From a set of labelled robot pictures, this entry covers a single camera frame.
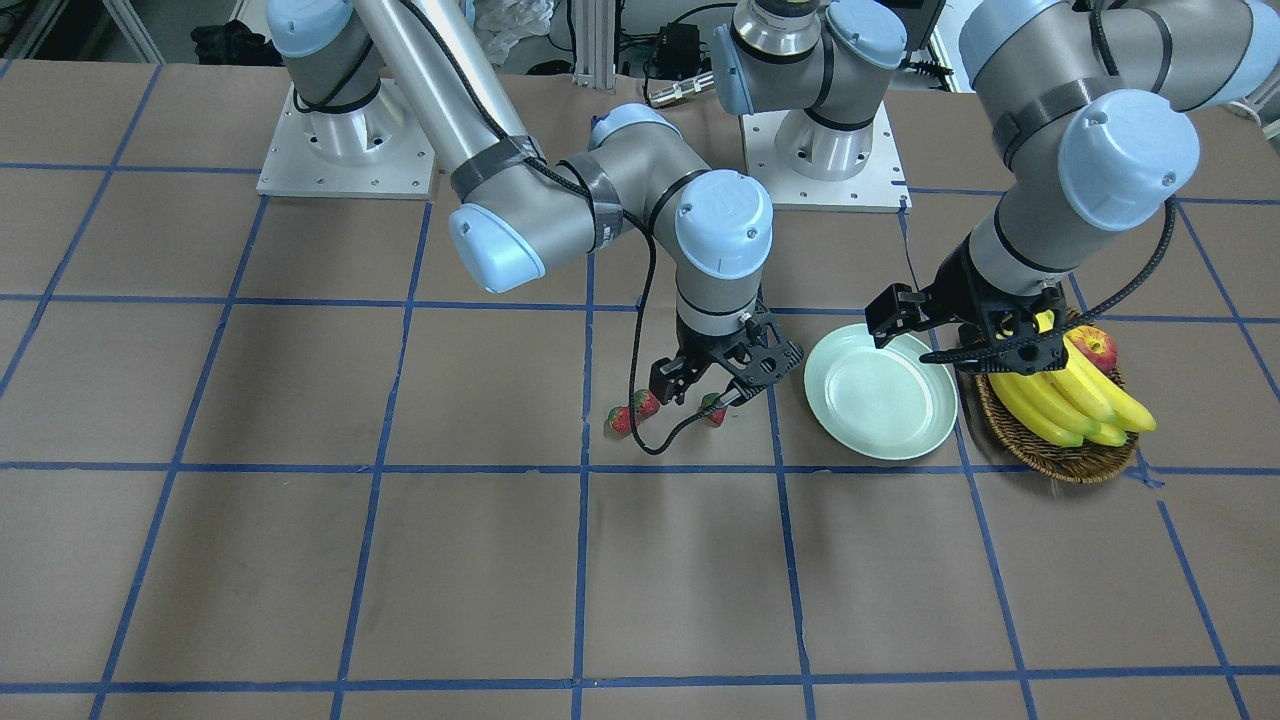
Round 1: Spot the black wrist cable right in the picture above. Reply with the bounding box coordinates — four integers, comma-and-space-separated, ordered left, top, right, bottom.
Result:
628, 220, 746, 456

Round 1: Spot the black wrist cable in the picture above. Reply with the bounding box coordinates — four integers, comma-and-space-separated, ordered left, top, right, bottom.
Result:
628, 220, 746, 456
920, 200, 1178, 366

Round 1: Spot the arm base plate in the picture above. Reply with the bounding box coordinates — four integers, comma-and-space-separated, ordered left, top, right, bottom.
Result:
740, 106, 913, 213
256, 79, 436, 200

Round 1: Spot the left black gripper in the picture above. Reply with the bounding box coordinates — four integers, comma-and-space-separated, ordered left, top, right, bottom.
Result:
865, 242, 1068, 375

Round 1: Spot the red strawberry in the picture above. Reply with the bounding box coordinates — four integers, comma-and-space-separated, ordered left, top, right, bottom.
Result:
699, 392, 727, 427
605, 405, 636, 436
631, 388, 662, 419

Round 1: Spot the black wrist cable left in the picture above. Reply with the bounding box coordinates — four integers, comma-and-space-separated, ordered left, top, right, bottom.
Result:
920, 200, 1178, 366

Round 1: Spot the yellow banana bunch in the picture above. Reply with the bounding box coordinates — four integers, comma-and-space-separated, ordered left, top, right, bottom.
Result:
987, 336, 1157, 448

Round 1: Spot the red apple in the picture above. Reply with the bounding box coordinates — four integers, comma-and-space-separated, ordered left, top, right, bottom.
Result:
1066, 324, 1117, 374

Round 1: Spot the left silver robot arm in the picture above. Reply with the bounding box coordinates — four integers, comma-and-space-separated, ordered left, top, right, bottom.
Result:
710, 1, 1277, 375

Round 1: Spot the pale green plate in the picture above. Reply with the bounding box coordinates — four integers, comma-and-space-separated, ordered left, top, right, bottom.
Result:
804, 324, 959, 461

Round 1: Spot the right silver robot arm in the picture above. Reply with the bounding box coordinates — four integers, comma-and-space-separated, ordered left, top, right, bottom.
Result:
266, 1, 804, 405

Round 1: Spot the woven wicker basket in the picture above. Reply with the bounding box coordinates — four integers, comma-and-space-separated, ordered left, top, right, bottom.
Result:
959, 373, 1139, 484

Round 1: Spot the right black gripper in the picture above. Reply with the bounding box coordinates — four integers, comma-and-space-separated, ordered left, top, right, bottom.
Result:
648, 305, 805, 406

